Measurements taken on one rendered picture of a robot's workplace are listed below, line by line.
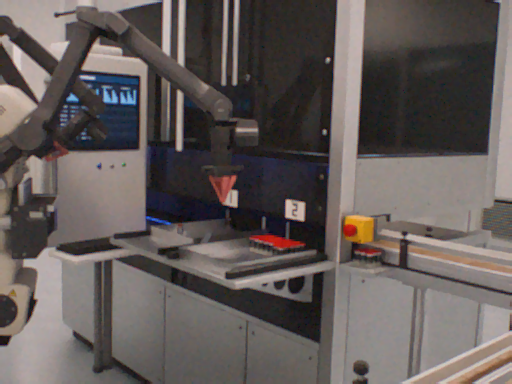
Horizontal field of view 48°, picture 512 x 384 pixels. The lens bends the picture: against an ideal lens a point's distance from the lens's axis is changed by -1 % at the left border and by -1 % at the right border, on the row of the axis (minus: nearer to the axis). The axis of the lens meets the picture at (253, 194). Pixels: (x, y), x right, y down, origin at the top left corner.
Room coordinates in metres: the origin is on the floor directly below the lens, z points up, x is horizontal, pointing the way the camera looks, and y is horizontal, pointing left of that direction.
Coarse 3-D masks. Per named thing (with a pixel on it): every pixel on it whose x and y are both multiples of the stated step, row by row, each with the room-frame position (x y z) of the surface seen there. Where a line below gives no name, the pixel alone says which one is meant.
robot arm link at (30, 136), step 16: (80, 16) 1.64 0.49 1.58; (96, 16) 1.64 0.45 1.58; (80, 32) 1.64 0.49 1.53; (96, 32) 1.66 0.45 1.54; (112, 32) 1.64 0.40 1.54; (80, 48) 1.63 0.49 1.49; (64, 64) 1.61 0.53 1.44; (80, 64) 1.63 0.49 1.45; (64, 80) 1.60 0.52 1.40; (48, 96) 1.59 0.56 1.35; (64, 96) 1.60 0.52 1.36; (48, 112) 1.57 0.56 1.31; (32, 128) 1.54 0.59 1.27; (48, 128) 1.62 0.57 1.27; (32, 144) 1.53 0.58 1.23
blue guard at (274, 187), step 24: (168, 168) 2.48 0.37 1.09; (192, 168) 2.35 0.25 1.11; (264, 168) 2.03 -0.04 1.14; (288, 168) 1.94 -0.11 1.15; (312, 168) 1.86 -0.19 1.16; (192, 192) 2.35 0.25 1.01; (216, 192) 2.23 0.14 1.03; (240, 192) 2.12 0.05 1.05; (264, 192) 2.03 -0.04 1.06; (288, 192) 1.94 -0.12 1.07; (312, 192) 1.86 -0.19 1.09; (312, 216) 1.86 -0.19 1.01
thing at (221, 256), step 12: (228, 240) 1.89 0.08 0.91; (240, 240) 1.92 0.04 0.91; (180, 252) 1.76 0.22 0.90; (192, 252) 1.71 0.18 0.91; (204, 252) 1.83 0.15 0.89; (216, 252) 1.85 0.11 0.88; (228, 252) 1.86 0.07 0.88; (240, 252) 1.86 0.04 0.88; (252, 252) 1.87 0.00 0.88; (300, 252) 1.75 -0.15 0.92; (312, 252) 1.78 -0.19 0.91; (204, 264) 1.66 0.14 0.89; (216, 264) 1.62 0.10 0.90; (228, 264) 1.58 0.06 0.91; (240, 264) 1.59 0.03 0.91; (252, 264) 1.62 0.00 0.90
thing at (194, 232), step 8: (176, 224) 2.16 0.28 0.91; (184, 224) 2.18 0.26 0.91; (192, 224) 2.21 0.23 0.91; (200, 224) 2.23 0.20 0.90; (208, 224) 2.26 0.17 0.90; (216, 224) 2.29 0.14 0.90; (152, 232) 2.08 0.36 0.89; (160, 232) 2.04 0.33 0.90; (168, 232) 2.01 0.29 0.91; (176, 232) 2.16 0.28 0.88; (184, 232) 2.17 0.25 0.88; (192, 232) 2.17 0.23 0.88; (200, 232) 2.18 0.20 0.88; (216, 232) 2.19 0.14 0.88; (224, 232) 2.20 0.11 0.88; (232, 232) 2.20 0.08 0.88; (240, 232) 2.04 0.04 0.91; (248, 232) 2.06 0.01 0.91; (256, 232) 2.08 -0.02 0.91; (264, 232) 2.11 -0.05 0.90; (168, 240) 2.00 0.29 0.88; (176, 240) 1.97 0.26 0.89; (184, 240) 1.93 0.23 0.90; (192, 240) 1.90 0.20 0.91; (200, 240) 1.92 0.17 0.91; (216, 240) 1.96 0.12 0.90
